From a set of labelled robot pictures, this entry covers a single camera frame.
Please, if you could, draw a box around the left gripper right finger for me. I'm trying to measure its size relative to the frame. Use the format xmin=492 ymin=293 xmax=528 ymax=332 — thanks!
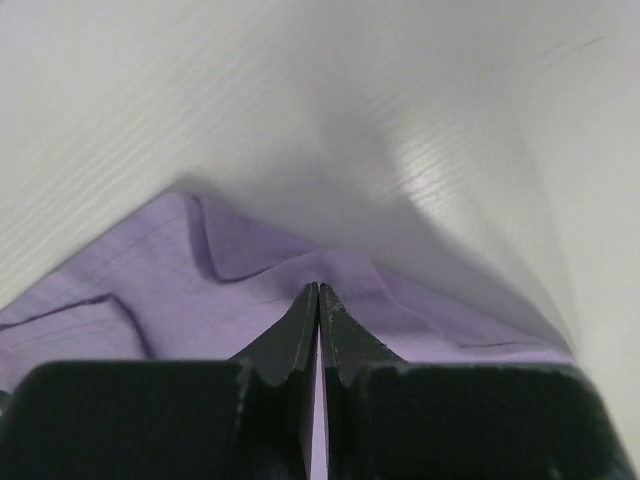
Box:
xmin=319 ymin=285 xmax=635 ymax=479

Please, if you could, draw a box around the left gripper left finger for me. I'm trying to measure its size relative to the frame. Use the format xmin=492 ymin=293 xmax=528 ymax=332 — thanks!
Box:
xmin=1 ymin=283 xmax=319 ymax=479

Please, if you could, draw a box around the purple t shirt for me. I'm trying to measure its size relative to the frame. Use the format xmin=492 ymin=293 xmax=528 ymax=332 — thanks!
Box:
xmin=1 ymin=194 xmax=573 ymax=407

